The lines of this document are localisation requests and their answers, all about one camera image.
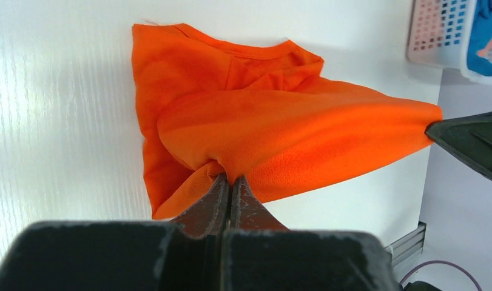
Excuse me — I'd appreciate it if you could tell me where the white plastic basket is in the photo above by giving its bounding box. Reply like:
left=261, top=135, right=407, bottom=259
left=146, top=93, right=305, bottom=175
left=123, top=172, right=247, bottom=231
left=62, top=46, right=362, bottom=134
left=406, top=0, right=492, bottom=85

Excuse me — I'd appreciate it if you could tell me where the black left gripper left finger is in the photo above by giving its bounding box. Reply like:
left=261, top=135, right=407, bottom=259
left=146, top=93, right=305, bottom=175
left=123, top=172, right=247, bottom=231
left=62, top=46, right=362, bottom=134
left=0, top=175, right=230, bottom=290

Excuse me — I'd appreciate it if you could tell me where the aluminium table frame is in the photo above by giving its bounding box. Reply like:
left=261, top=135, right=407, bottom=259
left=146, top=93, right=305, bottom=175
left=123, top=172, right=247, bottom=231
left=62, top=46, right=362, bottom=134
left=385, top=222, right=426, bottom=267

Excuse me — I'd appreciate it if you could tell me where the blue t shirt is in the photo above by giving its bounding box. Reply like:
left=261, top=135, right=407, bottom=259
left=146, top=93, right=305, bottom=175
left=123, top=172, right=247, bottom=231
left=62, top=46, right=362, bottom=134
left=467, top=0, right=492, bottom=76

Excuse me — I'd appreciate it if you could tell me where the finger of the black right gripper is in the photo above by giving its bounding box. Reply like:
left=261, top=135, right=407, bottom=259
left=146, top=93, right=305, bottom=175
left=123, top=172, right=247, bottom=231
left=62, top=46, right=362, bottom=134
left=425, top=112, right=492, bottom=181

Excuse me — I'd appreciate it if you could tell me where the orange t shirt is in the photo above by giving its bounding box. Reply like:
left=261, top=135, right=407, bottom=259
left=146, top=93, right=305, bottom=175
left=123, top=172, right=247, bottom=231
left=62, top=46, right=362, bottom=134
left=132, top=24, right=442, bottom=219

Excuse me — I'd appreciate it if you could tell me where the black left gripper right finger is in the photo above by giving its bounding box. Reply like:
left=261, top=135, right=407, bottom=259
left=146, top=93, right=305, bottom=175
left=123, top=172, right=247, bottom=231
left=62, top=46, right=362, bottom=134
left=221, top=176, right=400, bottom=290

